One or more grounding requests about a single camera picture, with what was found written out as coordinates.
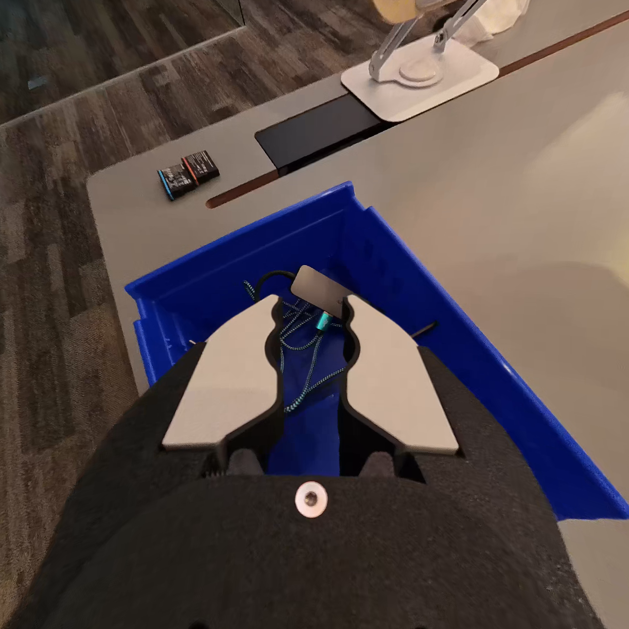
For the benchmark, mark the wooden document stand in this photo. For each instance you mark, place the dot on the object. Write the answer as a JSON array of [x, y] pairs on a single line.
[[442, 78]]

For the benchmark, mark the blue plastic bin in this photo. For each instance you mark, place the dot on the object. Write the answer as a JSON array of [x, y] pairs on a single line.
[[491, 383]]

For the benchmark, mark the blue striped black battery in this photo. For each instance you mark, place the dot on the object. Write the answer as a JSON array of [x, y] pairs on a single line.
[[174, 183]]

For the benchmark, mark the crumpled white paper towel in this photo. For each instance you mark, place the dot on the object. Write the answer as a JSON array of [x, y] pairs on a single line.
[[496, 19]]

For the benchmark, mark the grey usb hub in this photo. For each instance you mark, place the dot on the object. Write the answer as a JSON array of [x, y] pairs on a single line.
[[314, 290]]

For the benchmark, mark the black flat panel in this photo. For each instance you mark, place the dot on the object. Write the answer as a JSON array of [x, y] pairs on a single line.
[[319, 132]]

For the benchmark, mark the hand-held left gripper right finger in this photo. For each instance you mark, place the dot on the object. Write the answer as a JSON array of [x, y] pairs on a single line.
[[398, 388]]

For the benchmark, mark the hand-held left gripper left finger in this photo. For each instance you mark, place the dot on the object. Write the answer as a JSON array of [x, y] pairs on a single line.
[[231, 383]]

